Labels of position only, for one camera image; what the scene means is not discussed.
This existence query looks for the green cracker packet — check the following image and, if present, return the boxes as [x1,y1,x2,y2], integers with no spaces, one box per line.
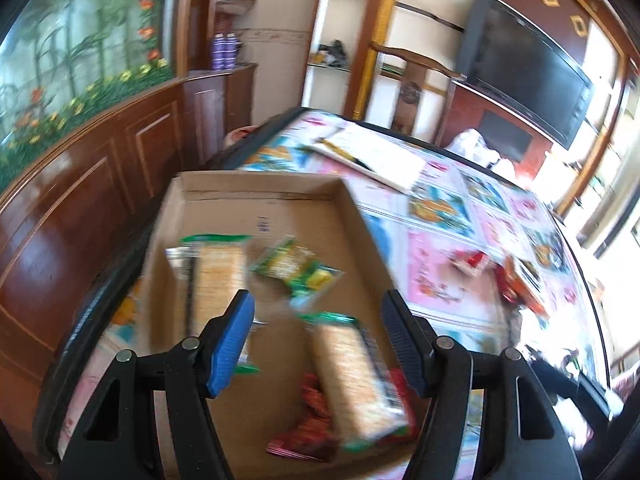
[165,234,261,376]
[297,312,421,453]

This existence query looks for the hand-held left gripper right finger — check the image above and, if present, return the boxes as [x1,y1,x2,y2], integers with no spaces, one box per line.
[381,289,583,480]

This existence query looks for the cardboard box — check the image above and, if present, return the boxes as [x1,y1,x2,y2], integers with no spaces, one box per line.
[135,170,436,480]

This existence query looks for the pink rice cooker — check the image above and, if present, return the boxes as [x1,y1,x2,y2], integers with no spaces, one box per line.
[222,127,261,150]

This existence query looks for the white notebook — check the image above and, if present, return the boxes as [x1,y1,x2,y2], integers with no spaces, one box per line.
[305,121,426,193]

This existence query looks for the red white candy packet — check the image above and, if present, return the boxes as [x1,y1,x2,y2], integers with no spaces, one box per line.
[450,250,493,278]

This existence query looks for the yellow black pen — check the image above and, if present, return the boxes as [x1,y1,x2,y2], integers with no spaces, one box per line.
[320,140,373,171]

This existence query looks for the orange cracker packet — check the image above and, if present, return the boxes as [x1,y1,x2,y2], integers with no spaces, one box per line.
[495,255,548,316]

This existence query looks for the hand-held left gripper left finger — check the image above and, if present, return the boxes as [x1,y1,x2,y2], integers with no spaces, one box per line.
[59,289,256,480]

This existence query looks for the dark bag bundle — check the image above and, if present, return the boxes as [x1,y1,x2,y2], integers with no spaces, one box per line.
[317,40,351,67]

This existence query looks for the black television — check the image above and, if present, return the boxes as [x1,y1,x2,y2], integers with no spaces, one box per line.
[457,0,598,150]

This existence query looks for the wooden chair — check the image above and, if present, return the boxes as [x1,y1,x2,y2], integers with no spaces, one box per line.
[367,42,463,136]

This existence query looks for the red patterned snack packet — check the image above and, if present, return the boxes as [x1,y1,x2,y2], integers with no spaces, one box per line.
[266,367,351,462]

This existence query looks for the printed fruit tablecloth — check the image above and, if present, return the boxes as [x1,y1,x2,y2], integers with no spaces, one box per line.
[55,110,616,480]

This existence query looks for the brown cloth bundle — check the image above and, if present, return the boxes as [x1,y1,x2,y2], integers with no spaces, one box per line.
[216,0,261,16]

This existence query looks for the green yellow snack packet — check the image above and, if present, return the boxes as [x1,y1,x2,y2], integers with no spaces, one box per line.
[250,236,346,306]

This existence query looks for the white shelf unit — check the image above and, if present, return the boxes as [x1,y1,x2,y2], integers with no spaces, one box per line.
[302,0,386,116]

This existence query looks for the wooden television cabinet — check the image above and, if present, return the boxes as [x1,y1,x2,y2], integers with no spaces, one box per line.
[435,80,556,166]

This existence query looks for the flower wall panel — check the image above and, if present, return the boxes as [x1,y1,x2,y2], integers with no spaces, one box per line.
[0,0,183,181]

